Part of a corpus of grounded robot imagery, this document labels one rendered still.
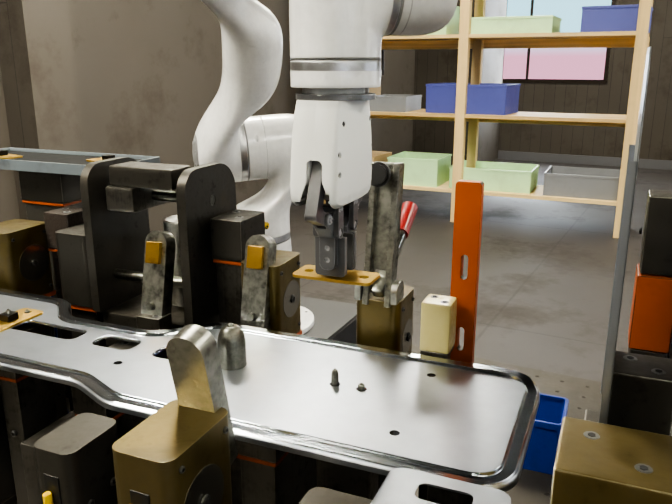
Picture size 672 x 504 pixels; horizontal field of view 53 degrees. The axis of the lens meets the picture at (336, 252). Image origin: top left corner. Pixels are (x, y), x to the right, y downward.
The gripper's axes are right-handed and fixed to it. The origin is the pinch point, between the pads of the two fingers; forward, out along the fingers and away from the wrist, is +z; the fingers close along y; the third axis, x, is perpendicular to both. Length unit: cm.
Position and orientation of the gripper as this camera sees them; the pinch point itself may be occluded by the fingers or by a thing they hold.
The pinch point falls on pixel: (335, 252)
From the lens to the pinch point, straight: 67.6
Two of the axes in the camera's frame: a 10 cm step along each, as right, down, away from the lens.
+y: -3.9, 2.5, -8.9
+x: 9.2, 1.0, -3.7
